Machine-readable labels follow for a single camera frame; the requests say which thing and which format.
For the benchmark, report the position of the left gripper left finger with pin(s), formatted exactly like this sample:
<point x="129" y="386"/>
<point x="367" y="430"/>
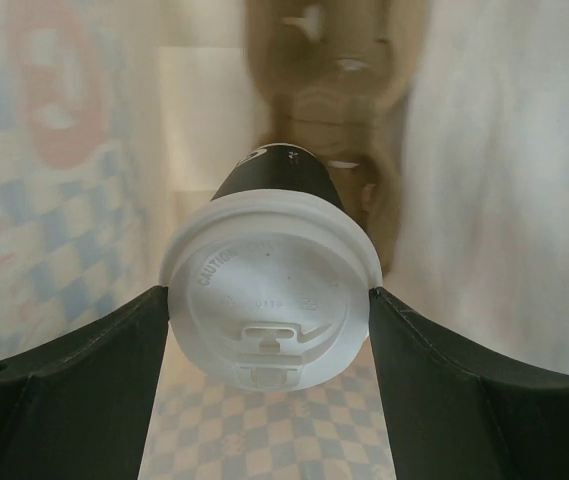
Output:
<point x="79" y="406"/>

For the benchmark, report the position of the blue checkered paper bag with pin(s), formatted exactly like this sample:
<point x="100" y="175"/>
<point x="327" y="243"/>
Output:
<point x="119" y="120"/>

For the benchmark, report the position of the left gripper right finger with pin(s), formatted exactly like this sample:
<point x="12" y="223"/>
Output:
<point x="457" y="410"/>

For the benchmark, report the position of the black paper coffee cup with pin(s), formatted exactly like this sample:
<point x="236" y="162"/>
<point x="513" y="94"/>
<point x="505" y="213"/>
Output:
<point x="281" y="167"/>

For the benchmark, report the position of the white plastic cup lid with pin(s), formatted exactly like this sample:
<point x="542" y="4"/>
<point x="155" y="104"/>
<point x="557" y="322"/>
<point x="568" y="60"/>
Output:
<point x="268" y="290"/>

